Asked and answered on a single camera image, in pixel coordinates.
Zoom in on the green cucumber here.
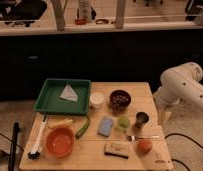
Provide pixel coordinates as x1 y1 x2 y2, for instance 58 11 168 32
75 116 91 139

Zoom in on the metal spoon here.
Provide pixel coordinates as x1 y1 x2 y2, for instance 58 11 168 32
126 135 159 141

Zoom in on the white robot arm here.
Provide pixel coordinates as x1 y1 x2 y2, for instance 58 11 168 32
153 62 203 125

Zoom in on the black cable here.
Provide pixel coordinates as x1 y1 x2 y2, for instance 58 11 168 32
164 132 203 171

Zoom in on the grey folded cloth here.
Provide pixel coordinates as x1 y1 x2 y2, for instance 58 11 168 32
60 84 78 102

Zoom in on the metal cup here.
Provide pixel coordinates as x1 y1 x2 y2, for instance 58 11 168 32
135 112 149 129

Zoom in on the dark brown bowl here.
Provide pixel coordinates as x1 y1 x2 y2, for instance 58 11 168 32
109 90 131 110

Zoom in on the red bowl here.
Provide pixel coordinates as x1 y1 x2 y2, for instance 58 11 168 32
45 127 75 158

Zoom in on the green plastic cup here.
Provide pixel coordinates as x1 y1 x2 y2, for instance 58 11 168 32
115 116 130 132

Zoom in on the blue sponge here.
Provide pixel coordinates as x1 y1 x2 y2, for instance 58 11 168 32
97 117 114 137

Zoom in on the green plastic tray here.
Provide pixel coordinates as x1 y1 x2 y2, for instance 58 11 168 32
35 78 91 116

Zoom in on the black pole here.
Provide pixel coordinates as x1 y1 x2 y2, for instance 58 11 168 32
8 122 20 171

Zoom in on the orange fruit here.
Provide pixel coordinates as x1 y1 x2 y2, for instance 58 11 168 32
138 139 152 153

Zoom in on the yellow banana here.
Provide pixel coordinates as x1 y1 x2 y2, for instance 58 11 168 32
48 119 73 129

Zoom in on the brown board eraser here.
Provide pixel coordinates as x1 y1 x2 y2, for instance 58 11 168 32
104 142 130 159

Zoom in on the white cup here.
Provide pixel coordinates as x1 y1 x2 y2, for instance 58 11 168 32
90 92 104 109

